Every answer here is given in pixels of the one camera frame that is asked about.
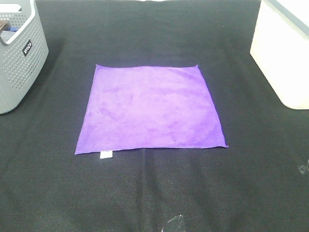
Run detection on purple microfiber towel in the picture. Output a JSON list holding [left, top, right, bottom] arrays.
[[75, 65, 227, 155]]

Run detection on clear tape piece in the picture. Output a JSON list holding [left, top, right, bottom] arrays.
[[297, 160, 309, 176], [161, 215, 186, 232]]

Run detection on grey perforated laundry basket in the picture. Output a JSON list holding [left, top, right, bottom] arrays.
[[0, 0, 49, 114]]

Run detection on clear tape piece right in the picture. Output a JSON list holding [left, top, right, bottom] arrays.
[[297, 160, 309, 176]]

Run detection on clear tape piece bottom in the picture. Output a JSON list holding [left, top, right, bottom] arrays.
[[161, 215, 186, 232]]

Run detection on black table cloth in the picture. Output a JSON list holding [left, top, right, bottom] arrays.
[[0, 0, 309, 232]]

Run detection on clothes inside grey basket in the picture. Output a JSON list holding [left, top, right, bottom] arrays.
[[0, 20, 18, 42]]

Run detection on white storage bin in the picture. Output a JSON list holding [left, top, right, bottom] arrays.
[[250, 0, 309, 110]]

